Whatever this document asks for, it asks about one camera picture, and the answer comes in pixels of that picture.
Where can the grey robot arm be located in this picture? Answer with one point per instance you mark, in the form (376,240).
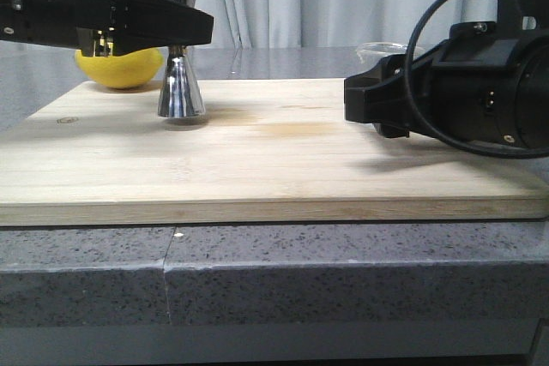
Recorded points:
(513,16)

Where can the steel double jigger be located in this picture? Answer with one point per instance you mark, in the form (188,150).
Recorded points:
(180,94)

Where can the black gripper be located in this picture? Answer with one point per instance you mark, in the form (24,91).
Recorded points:
(474,86)
(85,24)

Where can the yellow lemon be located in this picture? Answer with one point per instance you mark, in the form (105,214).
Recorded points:
(128,71)

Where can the wooden cutting board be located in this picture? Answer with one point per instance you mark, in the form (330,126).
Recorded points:
(278,150)

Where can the grey drawer front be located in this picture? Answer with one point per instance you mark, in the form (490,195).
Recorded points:
(158,344)

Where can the clear glass beaker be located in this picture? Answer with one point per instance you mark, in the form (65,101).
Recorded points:
(371,52)

